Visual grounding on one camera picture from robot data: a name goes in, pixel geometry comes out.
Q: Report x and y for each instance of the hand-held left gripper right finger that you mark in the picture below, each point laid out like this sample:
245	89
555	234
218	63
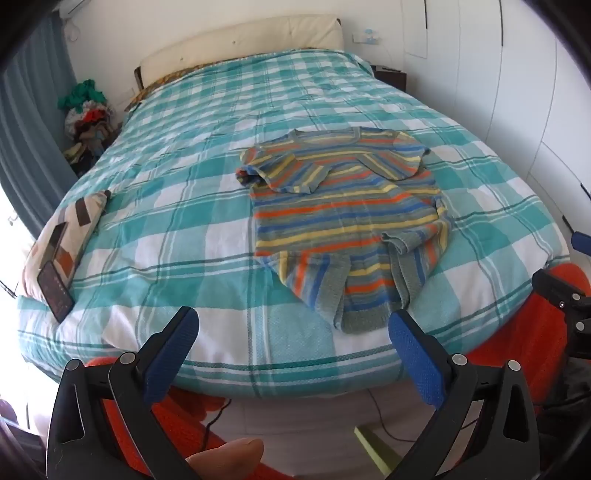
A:
415	360

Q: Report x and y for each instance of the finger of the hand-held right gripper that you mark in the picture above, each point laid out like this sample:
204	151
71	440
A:
561	290
582	242

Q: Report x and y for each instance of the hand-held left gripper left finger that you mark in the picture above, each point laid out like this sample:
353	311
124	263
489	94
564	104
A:
173	350

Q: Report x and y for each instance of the striped knit sweater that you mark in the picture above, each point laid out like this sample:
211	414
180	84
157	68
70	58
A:
323	207

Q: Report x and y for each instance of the pile of colourful clothes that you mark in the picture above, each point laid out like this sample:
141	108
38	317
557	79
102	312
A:
87	120

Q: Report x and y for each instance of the person's left hand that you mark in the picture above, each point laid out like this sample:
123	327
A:
226	457

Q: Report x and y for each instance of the orange knit blanket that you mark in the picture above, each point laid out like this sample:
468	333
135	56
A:
521	332

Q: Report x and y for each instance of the light green plastic piece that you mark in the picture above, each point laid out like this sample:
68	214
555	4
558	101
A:
374	445

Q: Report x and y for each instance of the black smartphone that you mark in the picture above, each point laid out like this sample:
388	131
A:
55	290

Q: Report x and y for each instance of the geometric patterned pillow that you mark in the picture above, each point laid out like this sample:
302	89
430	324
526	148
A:
69	230

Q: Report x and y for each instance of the teal checked bed blanket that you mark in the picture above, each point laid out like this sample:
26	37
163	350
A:
184	184

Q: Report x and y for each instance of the white wardrobe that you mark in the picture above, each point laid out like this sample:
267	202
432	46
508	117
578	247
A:
508	92

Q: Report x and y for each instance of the dark wooden nightstand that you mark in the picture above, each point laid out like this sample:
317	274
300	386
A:
390	76

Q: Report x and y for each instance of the blue-grey curtain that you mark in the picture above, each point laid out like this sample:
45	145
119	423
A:
27	138

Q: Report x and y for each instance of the cream padded headboard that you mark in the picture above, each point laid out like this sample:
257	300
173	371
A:
231	46

